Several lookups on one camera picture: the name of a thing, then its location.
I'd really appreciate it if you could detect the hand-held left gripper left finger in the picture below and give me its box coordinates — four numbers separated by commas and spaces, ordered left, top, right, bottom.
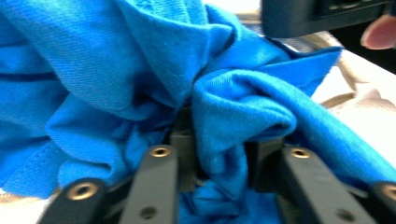
169, 106, 197, 192

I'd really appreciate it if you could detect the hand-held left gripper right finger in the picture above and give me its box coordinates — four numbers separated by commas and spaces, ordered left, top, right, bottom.
247, 137, 285, 191

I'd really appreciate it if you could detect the cream mesh laundry bag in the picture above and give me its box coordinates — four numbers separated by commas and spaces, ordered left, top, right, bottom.
0, 0, 396, 224

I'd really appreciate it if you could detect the blue cloth garment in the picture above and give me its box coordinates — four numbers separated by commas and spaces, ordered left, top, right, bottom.
0, 0, 396, 224

